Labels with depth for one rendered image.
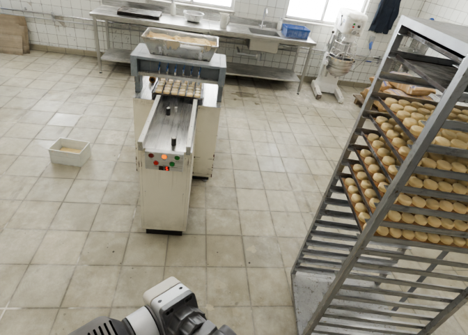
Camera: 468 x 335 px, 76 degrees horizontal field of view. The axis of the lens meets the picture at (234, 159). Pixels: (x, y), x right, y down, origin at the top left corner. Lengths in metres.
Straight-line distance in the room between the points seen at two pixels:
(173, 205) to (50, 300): 0.94
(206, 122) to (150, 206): 0.85
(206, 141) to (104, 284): 1.35
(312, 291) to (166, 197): 1.18
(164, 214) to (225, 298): 0.73
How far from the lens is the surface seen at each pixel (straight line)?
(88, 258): 2.46
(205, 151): 2.75
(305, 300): 2.20
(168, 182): 2.09
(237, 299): 2.25
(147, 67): 2.54
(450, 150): 1.20
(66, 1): 6.00
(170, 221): 2.35
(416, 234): 1.54
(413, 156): 1.12
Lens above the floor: 1.94
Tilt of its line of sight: 35 degrees down
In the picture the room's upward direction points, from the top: 10 degrees clockwise
